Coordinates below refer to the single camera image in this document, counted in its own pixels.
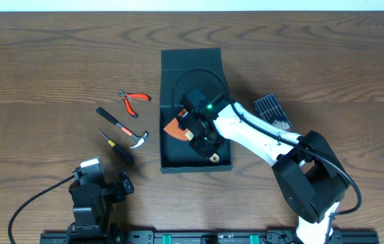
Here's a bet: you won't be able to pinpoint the orange scraper with wooden handle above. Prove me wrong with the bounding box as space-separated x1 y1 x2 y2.
164 109 220 163

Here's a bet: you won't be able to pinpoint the black yellow screwdriver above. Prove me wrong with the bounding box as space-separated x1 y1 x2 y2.
98 130 134 165

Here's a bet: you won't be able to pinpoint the small claw hammer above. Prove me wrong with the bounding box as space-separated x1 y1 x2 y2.
96 107 149 148

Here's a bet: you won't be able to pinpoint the blue precision screwdriver set case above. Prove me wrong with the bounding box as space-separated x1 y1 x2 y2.
253 94 293 131

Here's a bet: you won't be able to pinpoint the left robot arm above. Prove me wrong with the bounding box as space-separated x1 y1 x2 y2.
65 159 134 243

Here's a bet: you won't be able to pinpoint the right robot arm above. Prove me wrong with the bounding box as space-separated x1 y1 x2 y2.
176 98 355 243

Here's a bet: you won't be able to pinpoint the black open gift box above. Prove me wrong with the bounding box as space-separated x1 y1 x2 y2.
159 47 233 174

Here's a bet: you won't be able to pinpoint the red handled pliers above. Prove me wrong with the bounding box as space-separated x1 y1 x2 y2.
118 89 152 118

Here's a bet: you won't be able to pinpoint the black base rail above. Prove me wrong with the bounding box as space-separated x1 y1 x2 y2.
39 229 381 244

